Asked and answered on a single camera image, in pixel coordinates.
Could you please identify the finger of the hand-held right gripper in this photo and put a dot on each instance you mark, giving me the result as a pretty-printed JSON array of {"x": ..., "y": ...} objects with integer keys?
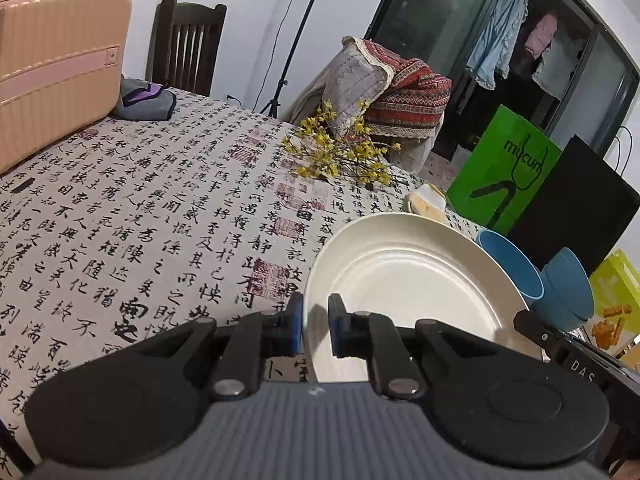
[{"x": 532, "y": 330}]

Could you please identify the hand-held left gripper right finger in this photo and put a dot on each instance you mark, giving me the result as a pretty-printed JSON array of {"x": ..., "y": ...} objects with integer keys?
[{"x": 336, "y": 330}]

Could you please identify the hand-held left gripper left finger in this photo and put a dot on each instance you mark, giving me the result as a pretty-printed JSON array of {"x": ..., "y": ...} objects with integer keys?
[{"x": 296, "y": 325}]

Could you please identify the blue bowl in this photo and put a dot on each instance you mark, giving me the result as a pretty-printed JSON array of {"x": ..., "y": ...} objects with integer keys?
[
  {"x": 567, "y": 280},
  {"x": 560, "y": 319},
  {"x": 515, "y": 265}
]

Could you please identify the cream ribbed plate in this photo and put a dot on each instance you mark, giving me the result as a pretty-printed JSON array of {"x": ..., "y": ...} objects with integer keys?
[{"x": 415, "y": 280}]

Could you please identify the yellow-green snack box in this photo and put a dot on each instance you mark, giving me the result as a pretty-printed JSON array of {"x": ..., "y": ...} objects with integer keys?
[{"x": 617, "y": 285}]

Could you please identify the black paper bag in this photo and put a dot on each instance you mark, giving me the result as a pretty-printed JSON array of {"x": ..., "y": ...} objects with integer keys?
[{"x": 575, "y": 210}]

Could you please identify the green paper bag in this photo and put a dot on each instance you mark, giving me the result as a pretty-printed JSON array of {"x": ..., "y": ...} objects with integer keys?
[{"x": 495, "y": 180}]

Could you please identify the yellow dotted work glove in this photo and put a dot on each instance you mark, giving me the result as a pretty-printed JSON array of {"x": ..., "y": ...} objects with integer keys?
[{"x": 425, "y": 202}]

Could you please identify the bundle of yellow blossom branches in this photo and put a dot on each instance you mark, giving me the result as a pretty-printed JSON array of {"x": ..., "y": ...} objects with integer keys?
[{"x": 350, "y": 160}]

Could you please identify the white hanging garment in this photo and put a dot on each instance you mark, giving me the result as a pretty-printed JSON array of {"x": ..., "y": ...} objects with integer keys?
[{"x": 560, "y": 65}]

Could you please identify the grey purple pouch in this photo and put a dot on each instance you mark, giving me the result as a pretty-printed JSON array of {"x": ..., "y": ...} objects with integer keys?
[{"x": 145, "y": 105}]

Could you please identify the studio light on black stand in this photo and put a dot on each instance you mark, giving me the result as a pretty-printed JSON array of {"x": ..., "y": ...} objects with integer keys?
[{"x": 300, "y": 30}]

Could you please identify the pink hanging garment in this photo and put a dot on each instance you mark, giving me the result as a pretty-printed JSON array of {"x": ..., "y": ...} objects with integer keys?
[{"x": 540, "y": 35}]

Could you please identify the light blue hanging shirt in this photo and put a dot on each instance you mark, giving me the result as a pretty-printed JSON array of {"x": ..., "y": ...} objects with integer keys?
[{"x": 500, "y": 35}]

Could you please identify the dark sliding glass door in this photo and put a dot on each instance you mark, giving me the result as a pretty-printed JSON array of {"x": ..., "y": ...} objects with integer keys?
[{"x": 425, "y": 20}]

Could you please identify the dark wooden chair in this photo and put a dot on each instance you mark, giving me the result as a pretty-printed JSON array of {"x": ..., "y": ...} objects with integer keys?
[{"x": 190, "y": 15}]

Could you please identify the pink beige small suitcase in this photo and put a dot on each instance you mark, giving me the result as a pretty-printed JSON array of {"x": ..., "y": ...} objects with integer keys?
[{"x": 55, "y": 85}]

